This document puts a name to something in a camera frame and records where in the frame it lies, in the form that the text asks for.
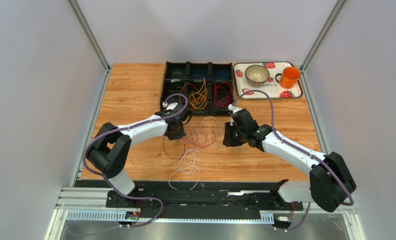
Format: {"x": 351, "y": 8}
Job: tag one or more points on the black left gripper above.
{"x": 179, "y": 135}

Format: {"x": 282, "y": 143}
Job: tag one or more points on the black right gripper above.
{"x": 232, "y": 137}

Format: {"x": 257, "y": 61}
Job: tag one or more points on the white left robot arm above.
{"x": 108, "y": 151}

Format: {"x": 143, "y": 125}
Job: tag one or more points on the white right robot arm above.
{"x": 329, "y": 183}

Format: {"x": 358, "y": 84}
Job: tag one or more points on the black compartment organizer tray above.
{"x": 208, "y": 87}

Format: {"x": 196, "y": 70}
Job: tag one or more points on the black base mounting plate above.
{"x": 212, "y": 200}

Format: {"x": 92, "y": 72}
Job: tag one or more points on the strawberry print serving tray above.
{"x": 271, "y": 86}

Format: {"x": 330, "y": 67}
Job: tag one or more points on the beige ceramic bowl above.
{"x": 256, "y": 75}

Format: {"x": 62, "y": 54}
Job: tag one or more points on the orange mug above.
{"x": 288, "y": 78}

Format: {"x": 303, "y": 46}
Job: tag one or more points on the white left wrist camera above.
{"x": 169, "y": 106}

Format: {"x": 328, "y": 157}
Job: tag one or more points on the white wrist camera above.
{"x": 233, "y": 109}
{"x": 169, "y": 106}

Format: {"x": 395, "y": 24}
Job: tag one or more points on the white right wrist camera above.
{"x": 233, "y": 109}

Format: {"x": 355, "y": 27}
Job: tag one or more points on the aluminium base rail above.
{"x": 99, "y": 204}

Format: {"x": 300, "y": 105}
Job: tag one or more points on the aluminium corner frame post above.
{"x": 81, "y": 19}

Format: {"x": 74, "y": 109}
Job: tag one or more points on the right aluminium corner post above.
{"x": 330, "y": 21}

